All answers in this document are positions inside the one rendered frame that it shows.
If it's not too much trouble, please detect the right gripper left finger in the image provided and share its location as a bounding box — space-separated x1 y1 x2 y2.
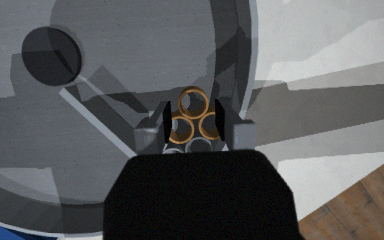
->
133 100 173 156

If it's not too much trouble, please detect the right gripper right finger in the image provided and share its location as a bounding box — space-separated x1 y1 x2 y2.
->
214 98 257 152

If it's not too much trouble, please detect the grey turntable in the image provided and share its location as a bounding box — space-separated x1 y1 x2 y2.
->
0 0 259 238

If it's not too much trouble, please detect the white table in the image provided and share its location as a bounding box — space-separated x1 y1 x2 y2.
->
58 0 384 240

